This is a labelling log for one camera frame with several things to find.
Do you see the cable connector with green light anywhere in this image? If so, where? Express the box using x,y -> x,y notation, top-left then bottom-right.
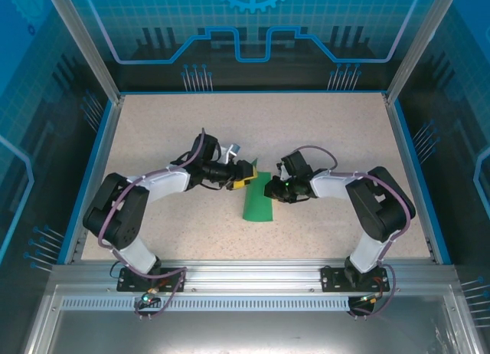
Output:
140,287 -> 160,305

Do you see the blue aluminium table side rail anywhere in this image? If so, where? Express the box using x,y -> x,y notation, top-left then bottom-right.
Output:
382,93 -> 452,265
63,95 -> 126,265

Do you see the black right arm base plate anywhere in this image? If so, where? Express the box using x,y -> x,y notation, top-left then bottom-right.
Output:
320,264 -> 391,293

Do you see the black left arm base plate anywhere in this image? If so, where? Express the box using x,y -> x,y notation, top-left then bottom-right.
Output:
116,267 -> 188,293

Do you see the long aluminium mounting rail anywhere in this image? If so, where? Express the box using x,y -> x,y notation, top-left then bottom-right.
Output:
49,257 -> 460,293

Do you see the thin black cable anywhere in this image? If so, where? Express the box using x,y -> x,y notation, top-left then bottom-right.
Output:
109,257 -> 131,283

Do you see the slotted grey cable duct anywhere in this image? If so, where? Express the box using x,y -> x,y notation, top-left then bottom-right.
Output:
60,297 -> 368,312

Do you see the green paper sheet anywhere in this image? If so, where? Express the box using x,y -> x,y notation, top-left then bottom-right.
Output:
241,158 -> 275,223

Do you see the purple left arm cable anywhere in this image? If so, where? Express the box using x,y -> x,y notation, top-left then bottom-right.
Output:
97,127 -> 230,321

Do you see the aluminium frame post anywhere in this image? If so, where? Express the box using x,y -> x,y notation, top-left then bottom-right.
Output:
384,0 -> 463,105
42,0 -> 126,104

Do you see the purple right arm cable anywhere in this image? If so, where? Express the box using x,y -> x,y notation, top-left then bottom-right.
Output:
296,145 -> 418,319

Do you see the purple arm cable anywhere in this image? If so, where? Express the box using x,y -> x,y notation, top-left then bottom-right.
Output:
97,127 -> 230,321
296,145 -> 418,319

